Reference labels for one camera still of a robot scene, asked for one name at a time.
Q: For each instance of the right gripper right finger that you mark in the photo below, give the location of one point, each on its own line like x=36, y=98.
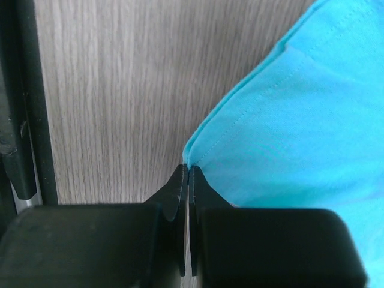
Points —
x=267, y=247

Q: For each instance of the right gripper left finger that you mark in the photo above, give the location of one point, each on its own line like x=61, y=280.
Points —
x=103, y=245

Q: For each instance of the turquoise t shirt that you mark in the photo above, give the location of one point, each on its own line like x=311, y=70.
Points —
x=305, y=127

